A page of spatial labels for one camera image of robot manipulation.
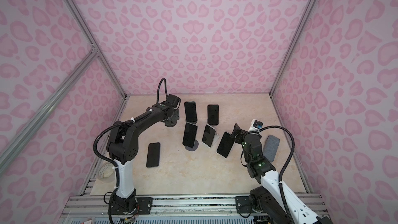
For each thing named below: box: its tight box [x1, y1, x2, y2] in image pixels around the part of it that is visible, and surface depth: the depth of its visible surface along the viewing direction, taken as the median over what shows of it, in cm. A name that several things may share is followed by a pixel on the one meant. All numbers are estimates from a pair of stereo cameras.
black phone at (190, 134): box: [182, 122, 198, 148], surface depth 88 cm
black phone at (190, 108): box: [183, 101, 198, 123], surface depth 99 cm
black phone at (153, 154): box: [146, 142, 161, 168], surface depth 90 cm
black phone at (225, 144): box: [216, 132, 235, 158], surface depth 87 cm
